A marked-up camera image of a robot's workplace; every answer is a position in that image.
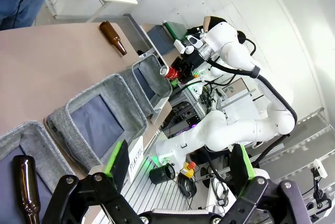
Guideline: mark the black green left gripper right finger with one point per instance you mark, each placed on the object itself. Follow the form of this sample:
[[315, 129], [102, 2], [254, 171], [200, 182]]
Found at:
[[246, 177]]

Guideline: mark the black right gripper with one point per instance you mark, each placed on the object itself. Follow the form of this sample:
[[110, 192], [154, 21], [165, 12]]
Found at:
[[193, 60]]

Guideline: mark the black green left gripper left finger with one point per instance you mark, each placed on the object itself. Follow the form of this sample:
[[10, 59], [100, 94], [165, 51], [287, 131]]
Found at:
[[115, 171]]

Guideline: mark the red drink can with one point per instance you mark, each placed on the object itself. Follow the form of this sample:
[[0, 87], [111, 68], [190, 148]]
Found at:
[[169, 72]]

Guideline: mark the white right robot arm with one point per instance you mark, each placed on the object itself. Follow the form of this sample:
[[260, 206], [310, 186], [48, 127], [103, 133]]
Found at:
[[230, 129]]

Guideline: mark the grey fabric basket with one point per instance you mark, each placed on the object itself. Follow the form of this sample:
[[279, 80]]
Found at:
[[123, 109], [154, 77], [39, 145]]

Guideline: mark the white paper plastic label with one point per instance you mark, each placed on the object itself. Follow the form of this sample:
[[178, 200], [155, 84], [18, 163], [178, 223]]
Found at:
[[136, 159]]

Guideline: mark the aluminium equipment rack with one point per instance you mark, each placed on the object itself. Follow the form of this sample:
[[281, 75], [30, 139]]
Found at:
[[191, 109]]

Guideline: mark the grey storage box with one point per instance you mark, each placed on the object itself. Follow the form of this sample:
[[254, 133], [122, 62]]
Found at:
[[161, 38]]

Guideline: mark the green flat board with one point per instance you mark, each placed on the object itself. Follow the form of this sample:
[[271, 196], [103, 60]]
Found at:
[[176, 27]]

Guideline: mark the black cylindrical cup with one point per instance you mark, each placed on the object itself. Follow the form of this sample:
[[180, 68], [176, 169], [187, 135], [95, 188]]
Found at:
[[161, 174]]

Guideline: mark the yellow red emergency stop button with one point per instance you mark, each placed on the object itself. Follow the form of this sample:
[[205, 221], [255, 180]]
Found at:
[[188, 170]]

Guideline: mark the person in black shirt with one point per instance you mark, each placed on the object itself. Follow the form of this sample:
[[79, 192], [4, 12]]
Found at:
[[216, 22]]

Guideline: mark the brown glass bottle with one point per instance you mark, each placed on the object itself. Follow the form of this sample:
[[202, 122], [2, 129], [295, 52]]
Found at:
[[26, 184], [112, 35]]

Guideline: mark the person in blue jeans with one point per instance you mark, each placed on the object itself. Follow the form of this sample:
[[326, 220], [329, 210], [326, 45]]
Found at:
[[18, 1]]

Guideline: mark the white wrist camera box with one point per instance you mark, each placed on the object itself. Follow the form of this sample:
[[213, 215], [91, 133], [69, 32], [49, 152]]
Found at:
[[192, 42]]

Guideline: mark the aluminium slotted base plate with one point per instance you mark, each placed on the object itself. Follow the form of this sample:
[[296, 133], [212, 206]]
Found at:
[[157, 197]]

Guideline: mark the small white camera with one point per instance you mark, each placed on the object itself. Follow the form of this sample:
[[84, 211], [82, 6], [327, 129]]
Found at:
[[319, 167]]

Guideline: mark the black camera clamp stand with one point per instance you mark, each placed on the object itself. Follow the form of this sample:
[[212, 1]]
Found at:
[[320, 197]]

